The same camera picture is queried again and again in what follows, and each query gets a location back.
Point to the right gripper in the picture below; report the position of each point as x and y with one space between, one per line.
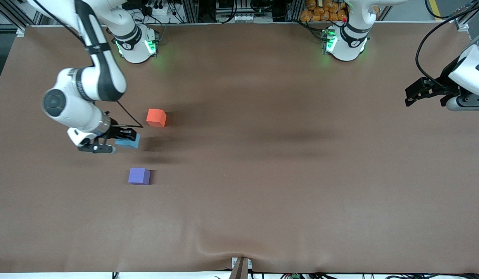
116 132

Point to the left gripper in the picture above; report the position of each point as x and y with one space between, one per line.
446 85

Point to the light blue foam block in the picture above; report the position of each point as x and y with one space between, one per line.
128 144

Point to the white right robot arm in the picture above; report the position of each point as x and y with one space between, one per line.
68 104

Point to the orange foam block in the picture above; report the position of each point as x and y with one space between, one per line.
155 117

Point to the purple foam block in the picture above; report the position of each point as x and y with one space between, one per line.
138 176

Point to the white terminal block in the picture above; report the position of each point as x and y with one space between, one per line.
243 18

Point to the white power strip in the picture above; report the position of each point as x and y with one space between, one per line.
161 12

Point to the pile of orange bags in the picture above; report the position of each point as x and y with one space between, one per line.
320 11

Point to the brown table cover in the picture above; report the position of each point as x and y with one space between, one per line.
262 193

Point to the green terminal connector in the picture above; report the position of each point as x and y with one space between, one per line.
295 276

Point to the aluminium frame profile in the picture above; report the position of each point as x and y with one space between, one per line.
462 25
191 11
12 15
293 11

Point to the brown bar with metal bracket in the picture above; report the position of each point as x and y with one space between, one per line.
240 271

